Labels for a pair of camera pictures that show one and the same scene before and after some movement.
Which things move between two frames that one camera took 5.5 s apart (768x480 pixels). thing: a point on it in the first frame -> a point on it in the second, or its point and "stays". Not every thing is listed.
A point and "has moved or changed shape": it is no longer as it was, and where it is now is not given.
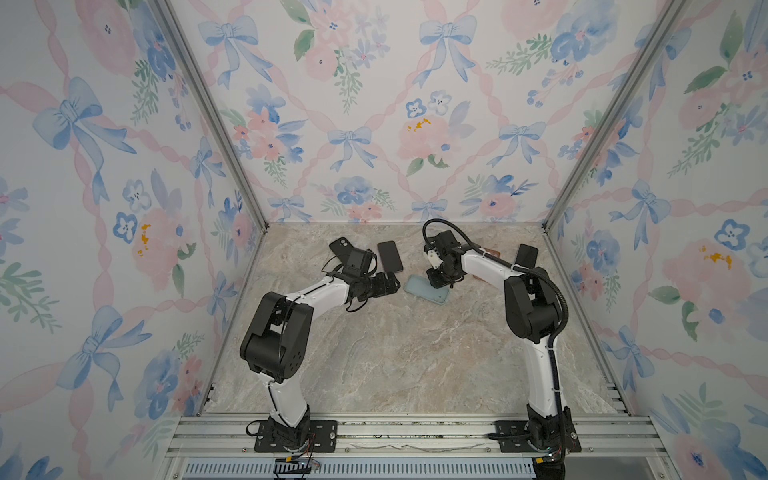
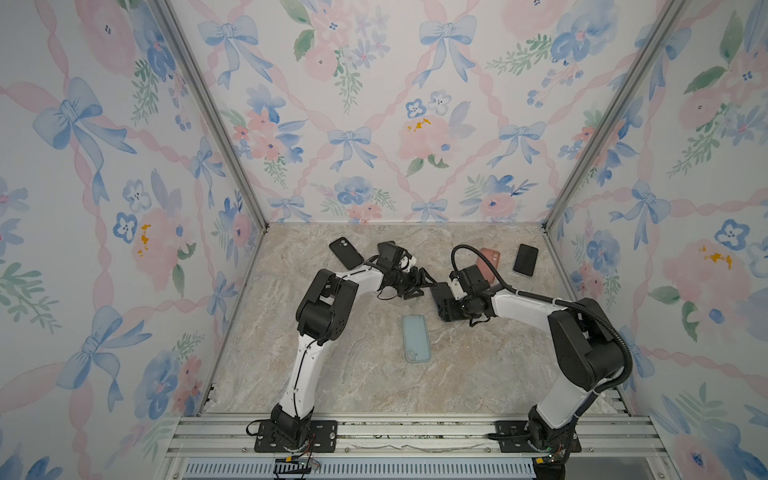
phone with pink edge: x=390 y=257 stays
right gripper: x=434 y=282 -> x=447 y=311
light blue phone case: x=421 y=286 has moved or changed shape
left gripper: x=382 y=288 -> x=415 y=282
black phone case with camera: x=342 y=249 stays
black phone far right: x=527 y=256 stays
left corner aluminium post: x=168 y=13 stays
